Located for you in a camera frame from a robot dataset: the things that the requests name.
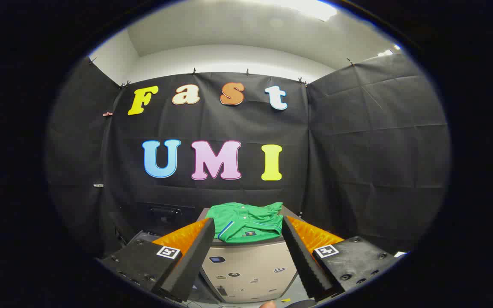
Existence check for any green polo shirt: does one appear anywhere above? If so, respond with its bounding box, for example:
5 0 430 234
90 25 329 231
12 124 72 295
205 202 284 243

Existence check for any black backdrop cloth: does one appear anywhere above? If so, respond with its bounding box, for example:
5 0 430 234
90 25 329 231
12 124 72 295
45 53 450 257

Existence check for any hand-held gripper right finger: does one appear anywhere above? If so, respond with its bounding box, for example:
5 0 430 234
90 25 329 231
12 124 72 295
281 216 401 302

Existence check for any grey cabinet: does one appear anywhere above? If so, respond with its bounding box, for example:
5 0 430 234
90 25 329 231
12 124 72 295
197 207 303 303

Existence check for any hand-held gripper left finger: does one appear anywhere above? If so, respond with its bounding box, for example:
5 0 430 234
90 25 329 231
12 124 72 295
100 217 216 303

